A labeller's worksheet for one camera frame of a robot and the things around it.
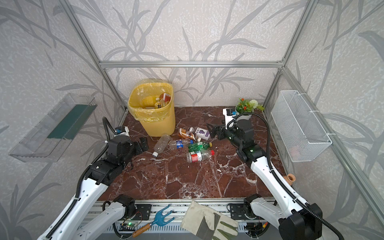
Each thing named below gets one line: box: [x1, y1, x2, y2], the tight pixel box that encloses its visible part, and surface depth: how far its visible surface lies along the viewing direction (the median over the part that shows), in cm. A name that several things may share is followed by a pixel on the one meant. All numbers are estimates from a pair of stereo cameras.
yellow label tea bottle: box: [154, 97, 162, 109], surface depth 99 cm
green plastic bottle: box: [188, 141, 213, 152], surface depth 98 cm
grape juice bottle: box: [189, 127, 211, 140], surface depth 104 cm
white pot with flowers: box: [235, 98, 265, 121], surface depth 104 cm
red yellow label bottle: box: [159, 92, 171, 108], surface depth 96 cm
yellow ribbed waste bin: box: [128, 82, 176, 137], surface depth 96 cm
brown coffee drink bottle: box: [179, 128, 197, 141], surface depth 101 cm
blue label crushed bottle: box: [168, 139, 195, 151], surface depth 98 cm
